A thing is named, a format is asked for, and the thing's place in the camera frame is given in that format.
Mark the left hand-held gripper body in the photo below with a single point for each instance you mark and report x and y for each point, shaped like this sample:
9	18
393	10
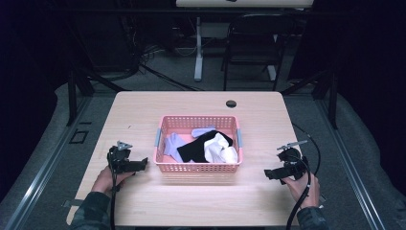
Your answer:
119	155

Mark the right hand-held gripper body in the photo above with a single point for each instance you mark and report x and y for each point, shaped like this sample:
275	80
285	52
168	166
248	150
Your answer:
292	163

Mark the person's right hand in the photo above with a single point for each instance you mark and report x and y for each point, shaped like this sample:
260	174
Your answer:
303	190

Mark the person's left hand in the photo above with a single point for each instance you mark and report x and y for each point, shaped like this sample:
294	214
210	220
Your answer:
103	182

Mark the large purple sock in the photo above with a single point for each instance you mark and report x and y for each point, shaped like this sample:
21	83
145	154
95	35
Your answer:
174	147

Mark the white sock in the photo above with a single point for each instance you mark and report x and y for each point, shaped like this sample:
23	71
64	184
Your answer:
230	155
214	147

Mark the black sock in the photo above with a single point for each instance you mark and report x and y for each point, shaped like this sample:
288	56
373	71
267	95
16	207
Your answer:
194	150

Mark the pink plastic basket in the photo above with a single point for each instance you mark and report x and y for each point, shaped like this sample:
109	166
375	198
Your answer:
198	167

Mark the small purple sock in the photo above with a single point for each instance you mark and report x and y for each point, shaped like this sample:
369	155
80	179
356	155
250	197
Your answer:
201	131

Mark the black metal stand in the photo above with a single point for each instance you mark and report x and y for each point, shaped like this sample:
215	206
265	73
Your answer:
332	99
72	96

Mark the black table grommet hole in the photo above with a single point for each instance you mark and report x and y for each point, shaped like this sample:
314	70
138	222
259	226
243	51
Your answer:
231	103

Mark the white desk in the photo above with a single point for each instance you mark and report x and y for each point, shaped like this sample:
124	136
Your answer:
198	64

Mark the black folding chair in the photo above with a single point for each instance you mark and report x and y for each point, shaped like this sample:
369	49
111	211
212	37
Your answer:
255	51

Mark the black floor socket frame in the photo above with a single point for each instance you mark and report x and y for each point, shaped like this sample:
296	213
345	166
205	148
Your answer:
78	136

